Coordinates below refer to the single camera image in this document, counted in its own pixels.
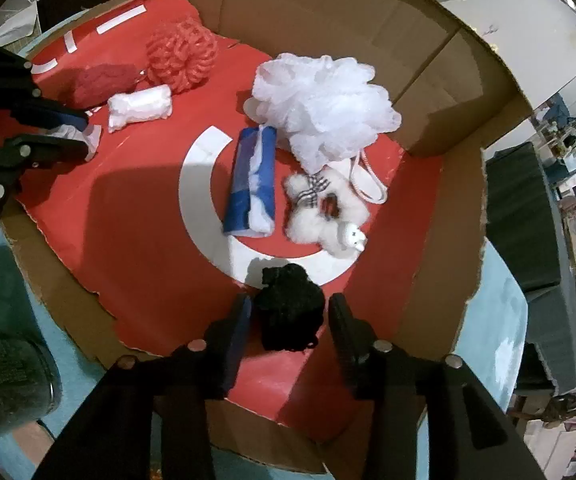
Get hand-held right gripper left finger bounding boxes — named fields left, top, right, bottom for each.
left=32, top=292, right=253, bottom=480

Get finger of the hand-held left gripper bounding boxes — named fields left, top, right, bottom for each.
left=0, top=37, right=91, bottom=133
left=0, top=135, right=88, bottom=221

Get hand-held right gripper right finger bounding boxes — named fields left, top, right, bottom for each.
left=328, top=292, right=549, bottom=480

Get black fuzzy scrunchie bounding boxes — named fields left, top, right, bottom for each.
left=253, top=261, right=327, bottom=352

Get white cotton roll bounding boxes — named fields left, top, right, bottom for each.
left=106, top=85, right=173, bottom=134

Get white fluffy rabbit scrunchie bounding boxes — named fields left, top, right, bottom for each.
left=282, top=169, right=371, bottom=260

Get red lined cardboard box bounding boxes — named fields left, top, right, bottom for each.
left=0, top=0, right=536, bottom=476

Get blue cotton pack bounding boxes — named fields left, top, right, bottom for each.
left=223, top=126, right=279, bottom=237

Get white paper sheet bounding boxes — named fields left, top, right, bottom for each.
left=0, top=0, right=41, bottom=46

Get glass jar green contents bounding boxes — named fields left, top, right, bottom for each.
left=0, top=327, right=63, bottom=441

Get red crochet pouch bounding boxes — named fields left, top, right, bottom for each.
left=145, top=17, right=219, bottom=95

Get pink cushion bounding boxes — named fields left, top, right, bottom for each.
left=15, top=420, right=56, bottom=461

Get grey cloth covered table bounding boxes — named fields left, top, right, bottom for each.
left=485, top=142, right=576, bottom=396

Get white bath pouf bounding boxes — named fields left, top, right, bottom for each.
left=243, top=52, right=403, bottom=205

